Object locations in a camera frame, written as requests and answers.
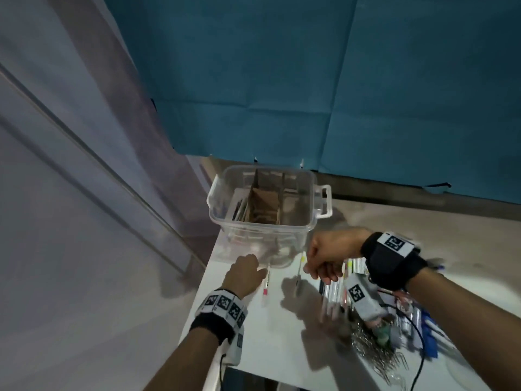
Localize blue backdrop cloth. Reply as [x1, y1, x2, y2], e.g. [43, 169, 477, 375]
[101, 0, 521, 204]

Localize row of white marker pens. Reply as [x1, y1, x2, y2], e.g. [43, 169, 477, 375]
[319, 258, 369, 322]

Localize green tape roll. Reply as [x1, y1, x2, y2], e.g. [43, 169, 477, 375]
[372, 323, 391, 348]

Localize person's right hand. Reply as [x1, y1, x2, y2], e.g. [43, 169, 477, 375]
[303, 228, 373, 286]

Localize brown cardboard divider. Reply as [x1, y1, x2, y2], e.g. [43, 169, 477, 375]
[248, 169, 285, 224]

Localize person's left hand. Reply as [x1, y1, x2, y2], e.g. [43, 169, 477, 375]
[221, 254, 268, 300]

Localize person's right forearm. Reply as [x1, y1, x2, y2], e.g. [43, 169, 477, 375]
[406, 268, 521, 391]

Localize person's left forearm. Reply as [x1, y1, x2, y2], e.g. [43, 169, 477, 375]
[144, 327, 220, 391]

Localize black wristband with marker tags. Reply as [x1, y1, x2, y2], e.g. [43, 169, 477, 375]
[189, 288, 248, 346]
[360, 231, 428, 292]

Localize clear plastic storage box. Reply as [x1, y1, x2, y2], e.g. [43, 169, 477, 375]
[206, 165, 333, 265]

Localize pile of silver paper clips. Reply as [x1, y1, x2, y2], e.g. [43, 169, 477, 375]
[350, 321, 410, 387]

